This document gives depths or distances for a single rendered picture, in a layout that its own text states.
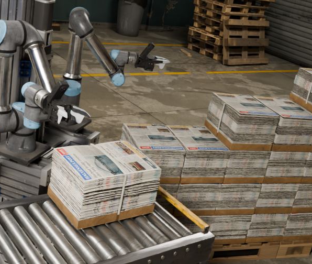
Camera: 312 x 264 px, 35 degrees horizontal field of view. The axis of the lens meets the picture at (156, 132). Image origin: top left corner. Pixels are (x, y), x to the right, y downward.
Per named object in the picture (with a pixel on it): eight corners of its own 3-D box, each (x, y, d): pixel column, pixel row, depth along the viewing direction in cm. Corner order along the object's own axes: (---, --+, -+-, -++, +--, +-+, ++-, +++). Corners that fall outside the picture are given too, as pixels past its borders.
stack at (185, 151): (102, 233, 334) (121, 121, 304) (249, 227, 377) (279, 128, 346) (117, 270, 301) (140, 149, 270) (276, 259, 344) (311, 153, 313)
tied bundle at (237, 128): (203, 125, 324) (211, 92, 315) (241, 127, 335) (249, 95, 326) (229, 151, 292) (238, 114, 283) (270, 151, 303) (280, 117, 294)
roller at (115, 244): (79, 197, 223) (73, 191, 219) (136, 257, 190) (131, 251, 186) (71, 205, 222) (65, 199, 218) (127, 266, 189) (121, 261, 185)
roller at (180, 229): (135, 190, 243) (136, 182, 241) (196, 244, 209) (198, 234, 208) (126, 192, 240) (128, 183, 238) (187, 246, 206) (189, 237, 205)
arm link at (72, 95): (58, 106, 283) (60, 84, 278) (59, 98, 296) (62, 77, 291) (79, 109, 286) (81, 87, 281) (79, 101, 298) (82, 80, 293)
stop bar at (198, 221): (152, 182, 243) (152, 179, 242) (209, 230, 212) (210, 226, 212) (146, 183, 241) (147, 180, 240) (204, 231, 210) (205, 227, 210)
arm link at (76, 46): (59, 99, 294) (69, 8, 274) (60, 91, 308) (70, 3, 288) (79, 101, 297) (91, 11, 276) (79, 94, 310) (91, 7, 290)
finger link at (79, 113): (90, 126, 199) (69, 118, 201) (93, 112, 197) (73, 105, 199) (87, 128, 196) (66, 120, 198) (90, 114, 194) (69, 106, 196)
